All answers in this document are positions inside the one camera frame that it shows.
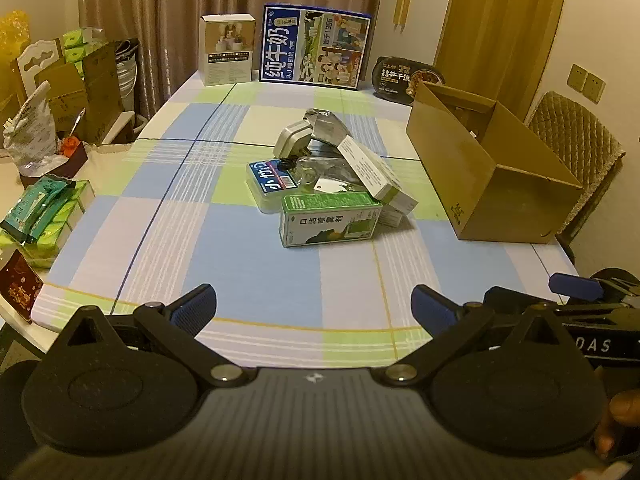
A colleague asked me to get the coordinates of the pile of green tissue packs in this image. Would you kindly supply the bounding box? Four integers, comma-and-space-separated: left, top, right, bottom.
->
62, 27, 106, 63

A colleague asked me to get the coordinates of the white carved chair back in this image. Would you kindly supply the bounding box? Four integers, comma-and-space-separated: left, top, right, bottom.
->
17, 40, 66, 86

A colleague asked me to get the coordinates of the silver foil bag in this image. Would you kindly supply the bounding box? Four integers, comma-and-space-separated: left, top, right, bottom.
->
302, 108, 355, 150

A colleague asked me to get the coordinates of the person's right hand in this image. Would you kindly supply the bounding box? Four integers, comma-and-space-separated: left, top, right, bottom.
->
594, 389, 640, 463

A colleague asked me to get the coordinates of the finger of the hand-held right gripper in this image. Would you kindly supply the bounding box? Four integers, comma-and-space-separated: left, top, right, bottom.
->
548, 273, 628, 305
482, 285, 566, 312

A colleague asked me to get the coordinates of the white power adapter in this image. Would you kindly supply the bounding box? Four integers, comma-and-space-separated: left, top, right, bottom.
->
272, 120, 315, 162

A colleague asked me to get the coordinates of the red printed packet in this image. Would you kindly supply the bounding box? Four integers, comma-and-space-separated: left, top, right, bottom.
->
0, 248, 46, 323

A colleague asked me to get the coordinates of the blue plastic case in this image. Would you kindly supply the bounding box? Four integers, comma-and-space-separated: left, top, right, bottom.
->
245, 159, 301, 215

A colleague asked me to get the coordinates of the yellow plastic bag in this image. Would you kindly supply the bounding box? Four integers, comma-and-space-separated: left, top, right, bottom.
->
0, 10, 32, 111

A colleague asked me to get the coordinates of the white product box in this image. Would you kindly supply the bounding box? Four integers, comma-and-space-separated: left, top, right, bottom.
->
199, 13, 257, 87

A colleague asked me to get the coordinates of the white box green edge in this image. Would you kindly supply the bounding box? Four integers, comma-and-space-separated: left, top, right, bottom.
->
336, 137, 419, 216

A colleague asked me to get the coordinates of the dark brown small box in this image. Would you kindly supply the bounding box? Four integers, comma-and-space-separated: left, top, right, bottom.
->
20, 147, 89, 191

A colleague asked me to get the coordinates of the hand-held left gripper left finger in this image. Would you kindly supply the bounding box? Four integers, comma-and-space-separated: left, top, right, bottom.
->
47, 283, 257, 388

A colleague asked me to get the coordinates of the small white box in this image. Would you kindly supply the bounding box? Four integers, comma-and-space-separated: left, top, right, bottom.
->
376, 204, 416, 229

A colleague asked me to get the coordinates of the small brown cardboard box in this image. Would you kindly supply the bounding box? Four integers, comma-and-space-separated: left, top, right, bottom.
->
35, 62, 90, 132

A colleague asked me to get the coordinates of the clear printed plastic bag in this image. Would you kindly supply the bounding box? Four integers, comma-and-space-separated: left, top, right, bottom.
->
4, 82, 58, 171

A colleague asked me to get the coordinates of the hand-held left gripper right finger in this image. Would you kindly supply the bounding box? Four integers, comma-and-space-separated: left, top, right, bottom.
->
375, 284, 583, 388

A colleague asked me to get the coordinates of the blue milk carton box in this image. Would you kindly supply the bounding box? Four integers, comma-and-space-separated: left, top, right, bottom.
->
259, 2, 373, 92

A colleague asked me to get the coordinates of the stack of green tissue packs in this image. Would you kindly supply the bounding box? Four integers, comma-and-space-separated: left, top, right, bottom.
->
25, 180, 96, 268

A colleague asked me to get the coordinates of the thin metal stick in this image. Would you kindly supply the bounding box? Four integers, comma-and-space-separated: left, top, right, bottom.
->
67, 107, 87, 139

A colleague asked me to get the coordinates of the wall switch plate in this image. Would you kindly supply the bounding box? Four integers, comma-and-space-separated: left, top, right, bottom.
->
567, 63, 589, 94
585, 72, 606, 105

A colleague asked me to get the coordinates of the checked tablecloth covered desktop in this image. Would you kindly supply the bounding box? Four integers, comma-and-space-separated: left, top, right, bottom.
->
30, 80, 581, 368

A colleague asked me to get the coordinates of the teal snack packet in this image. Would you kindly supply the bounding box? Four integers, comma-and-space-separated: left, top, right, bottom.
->
27, 185, 77, 244
0, 178, 57, 235

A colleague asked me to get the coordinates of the striped shopping bag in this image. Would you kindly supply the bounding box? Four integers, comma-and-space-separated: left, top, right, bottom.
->
116, 40, 139, 111

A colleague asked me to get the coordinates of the tall brown cardboard box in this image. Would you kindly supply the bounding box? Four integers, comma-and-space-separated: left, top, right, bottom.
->
82, 42, 137, 143

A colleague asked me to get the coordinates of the yellow wall ornament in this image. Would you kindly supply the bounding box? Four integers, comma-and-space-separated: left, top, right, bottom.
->
392, 0, 415, 33

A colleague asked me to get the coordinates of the black instant rice bowl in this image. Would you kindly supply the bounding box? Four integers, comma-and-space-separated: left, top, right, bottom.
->
372, 56, 447, 106

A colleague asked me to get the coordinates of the wooden door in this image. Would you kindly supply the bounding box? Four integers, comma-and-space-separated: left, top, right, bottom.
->
434, 0, 572, 121

